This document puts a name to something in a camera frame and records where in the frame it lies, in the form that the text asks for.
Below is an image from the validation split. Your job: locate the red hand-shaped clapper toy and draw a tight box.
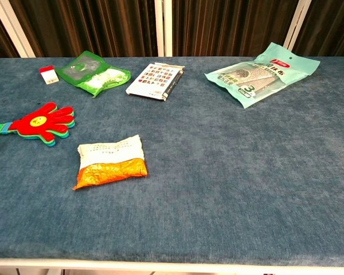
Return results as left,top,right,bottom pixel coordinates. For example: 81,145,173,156
0,102,76,147

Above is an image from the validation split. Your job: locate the blue table cloth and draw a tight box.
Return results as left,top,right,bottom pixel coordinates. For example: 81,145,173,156
0,56,344,267

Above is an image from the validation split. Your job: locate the white box with coloured squares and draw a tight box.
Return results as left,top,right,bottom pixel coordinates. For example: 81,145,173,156
125,62,186,102

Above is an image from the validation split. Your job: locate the orange white snack packet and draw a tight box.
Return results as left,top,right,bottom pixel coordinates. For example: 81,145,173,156
72,134,148,191

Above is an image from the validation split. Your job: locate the teal dishcloth package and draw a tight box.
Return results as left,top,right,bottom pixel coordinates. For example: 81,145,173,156
204,42,321,109

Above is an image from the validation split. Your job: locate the green plastic package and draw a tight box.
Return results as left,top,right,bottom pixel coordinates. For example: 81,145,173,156
55,50,131,98

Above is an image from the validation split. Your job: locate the dark brown curtain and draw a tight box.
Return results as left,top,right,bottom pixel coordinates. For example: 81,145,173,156
0,0,344,58

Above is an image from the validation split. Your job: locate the small red white box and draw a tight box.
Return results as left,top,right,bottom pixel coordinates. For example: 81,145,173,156
39,65,60,85

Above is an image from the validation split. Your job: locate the white frame post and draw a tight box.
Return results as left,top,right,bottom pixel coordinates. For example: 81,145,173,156
0,0,37,58
283,0,314,52
154,0,173,57

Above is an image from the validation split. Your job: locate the white table frame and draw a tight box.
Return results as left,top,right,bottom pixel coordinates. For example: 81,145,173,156
0,258,344,275

